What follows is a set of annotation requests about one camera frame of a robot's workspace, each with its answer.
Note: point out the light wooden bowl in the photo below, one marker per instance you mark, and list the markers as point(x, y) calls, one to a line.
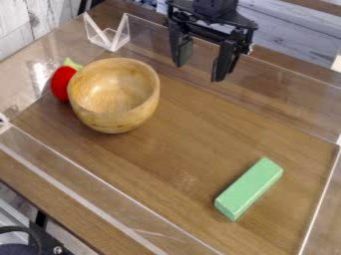
point(114, 94)

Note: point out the red plush apple toy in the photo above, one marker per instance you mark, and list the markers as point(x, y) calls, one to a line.
point(62, 77)

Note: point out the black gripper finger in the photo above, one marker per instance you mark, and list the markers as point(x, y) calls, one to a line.
point(181, 43)
point(225, 61)

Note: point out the black clamp with bolt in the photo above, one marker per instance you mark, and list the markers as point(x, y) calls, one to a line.
point(46, 243)

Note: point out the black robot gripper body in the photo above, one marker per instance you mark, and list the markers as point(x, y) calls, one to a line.
point(212, 20)

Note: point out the clear acrylic corner bracket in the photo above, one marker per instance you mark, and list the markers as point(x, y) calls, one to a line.
point(111, 39)

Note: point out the green rectangular block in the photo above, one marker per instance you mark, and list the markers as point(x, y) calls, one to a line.
point(244, 192)

